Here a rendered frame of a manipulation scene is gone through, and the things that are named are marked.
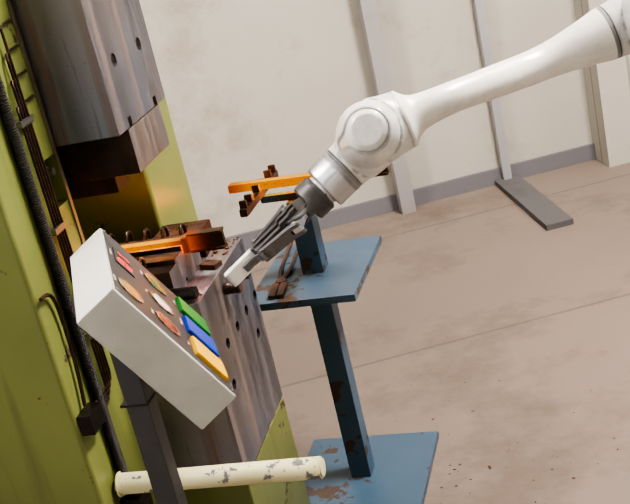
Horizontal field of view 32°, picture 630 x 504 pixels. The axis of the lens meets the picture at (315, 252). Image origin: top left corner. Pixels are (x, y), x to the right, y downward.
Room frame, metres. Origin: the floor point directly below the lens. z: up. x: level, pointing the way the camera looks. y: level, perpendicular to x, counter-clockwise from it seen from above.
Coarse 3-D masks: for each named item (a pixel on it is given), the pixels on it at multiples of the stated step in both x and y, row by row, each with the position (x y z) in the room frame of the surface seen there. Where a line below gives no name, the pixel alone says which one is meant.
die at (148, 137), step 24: (144, 120) 2.33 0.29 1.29; (72, 144) 2.27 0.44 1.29; (96, 144) 2.26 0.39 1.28; (120, 144) 2.24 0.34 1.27; (144, 144) 2.29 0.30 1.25; (168, 144) 2.42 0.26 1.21; (72, 168) 2.27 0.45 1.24; (96, 168) 2.26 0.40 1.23; (120, 168) 2.25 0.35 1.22; (144, 168) 2.26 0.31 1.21
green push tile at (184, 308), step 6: (180, 300) 1.90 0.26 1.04; (180, 306) 1.87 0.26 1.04; (186, 306) 1.90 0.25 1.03; (186, 312) 1.85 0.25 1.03; (192, 312) 1.89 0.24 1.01; (192, 318) 1.85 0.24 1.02; (198, 318) 1.89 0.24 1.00; (198, 324) 1.85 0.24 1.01; (204, 324) 1.89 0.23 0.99; (204, 330) 1.85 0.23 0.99
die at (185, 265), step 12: (144, 240) 2.45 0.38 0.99; (132, 252) 2.36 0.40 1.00; (144, 252) 2.35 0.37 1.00; (156, 252) 2.34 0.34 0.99; (168, 252) 2.34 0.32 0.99; (180, 252) 2.32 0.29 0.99; (156, 264) 2.29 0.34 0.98; (168, 264) 2.28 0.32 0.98; (180, 264) 2.30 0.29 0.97; (192, 264) 2.37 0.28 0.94; (156, 276) 2.24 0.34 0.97; (168, 276) 2.24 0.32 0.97; (180, 276) 2.29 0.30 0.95; (192, 276) 2.35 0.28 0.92; (168, 288) 2.24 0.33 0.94
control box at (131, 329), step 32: (96, 256) 1.80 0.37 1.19; (128, 256) 1.91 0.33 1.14; (96, 288) 1.66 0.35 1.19; (96, 320) 1.60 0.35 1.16; (128, 320) 1.61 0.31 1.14; (160, 320) 1.66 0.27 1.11; (128, 352) 1.60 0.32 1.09; (160, 352) 1.61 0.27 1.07; (192, 352) 1.65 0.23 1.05; (160, 384) 1.61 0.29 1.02; (192, 384) 1.62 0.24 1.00; (224, 384) 1.63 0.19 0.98; (192, 416) 1.61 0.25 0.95
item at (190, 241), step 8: (192, 232) 2.35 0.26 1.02; (200, 232) 2.33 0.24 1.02; (208, 232) 2.32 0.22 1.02; (216, 232) 2.32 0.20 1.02; (160, 240) 2.38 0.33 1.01; (168, 240) 2.36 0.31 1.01; (176, 240) 2.35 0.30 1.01; (184, 240) 2.33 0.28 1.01; (192, 240) 2.34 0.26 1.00; (200, 240) 2.34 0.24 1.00; (208, 240) 2.33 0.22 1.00; (216, 240) 2.33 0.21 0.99; (224, 240) 2.33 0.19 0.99; (128, 248) 2.38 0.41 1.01; (136, 248) 2.37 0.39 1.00; (144, 248) 2.37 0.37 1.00; (152, 248) 2.36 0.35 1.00; (184, 248) 2.33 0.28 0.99; (192, 248) 2.34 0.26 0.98; (200, 248) 2.34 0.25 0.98; (208, 248) 2.33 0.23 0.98; (216, 248) 2.32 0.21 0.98; (224, 248) 2.32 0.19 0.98
